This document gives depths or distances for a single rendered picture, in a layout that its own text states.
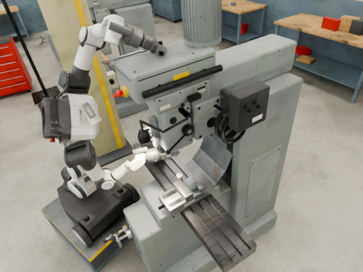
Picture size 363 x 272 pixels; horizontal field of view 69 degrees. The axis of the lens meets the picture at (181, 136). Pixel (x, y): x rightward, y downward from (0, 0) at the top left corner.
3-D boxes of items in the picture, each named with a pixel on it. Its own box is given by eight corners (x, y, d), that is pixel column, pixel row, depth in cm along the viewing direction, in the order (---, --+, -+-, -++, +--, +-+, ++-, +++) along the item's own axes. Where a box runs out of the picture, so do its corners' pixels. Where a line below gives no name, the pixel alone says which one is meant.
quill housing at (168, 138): (168, 156, 158) (161, 112, 138) (153, 139, 173) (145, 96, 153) (195, 144, 165) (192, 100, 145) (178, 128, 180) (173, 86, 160)
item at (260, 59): (194, 111, 149) (192, 79, 137) (174, 95, 165) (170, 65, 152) (293, 70, 178) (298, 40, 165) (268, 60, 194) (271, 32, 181)
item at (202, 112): (196, 142, 162) (194, 106, 146) (176, 123, 179) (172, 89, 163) (221, 130, 169) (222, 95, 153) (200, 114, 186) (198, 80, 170)
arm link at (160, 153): (170, 152, 165) (152, 156, 164) (172, 163, 171) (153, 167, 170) (167, 140, 175) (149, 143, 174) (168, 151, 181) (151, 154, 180)
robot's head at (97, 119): (88, 127, 148) (93, 124, 141) (78, 111, 146) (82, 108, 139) (98, 121, 152) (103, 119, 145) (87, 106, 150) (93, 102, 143)
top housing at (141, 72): (138, 107, 126) (130, 75, 115) (118, 86, 144) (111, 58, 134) (217, 77, 143) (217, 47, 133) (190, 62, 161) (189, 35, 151)
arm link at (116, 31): (126, 49, 128) (102, 41, 123) (132, 27, 127) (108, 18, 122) (131, 48, 118) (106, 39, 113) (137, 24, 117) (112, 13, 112)
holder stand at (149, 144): (150, 163, 205) (147, 144, 193) (142, 147, 221) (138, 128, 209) (165, 158, 209) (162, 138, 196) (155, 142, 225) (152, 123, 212)
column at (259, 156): (233, 246, 248) (245, 105, 150) (204, 211, 280) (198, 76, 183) (273, 219, 266) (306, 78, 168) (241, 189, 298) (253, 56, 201)
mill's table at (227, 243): (223, 274, 145) (224, 267, 140) (134, 151, 231) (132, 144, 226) (255, 251, 153) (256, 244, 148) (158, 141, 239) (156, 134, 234)
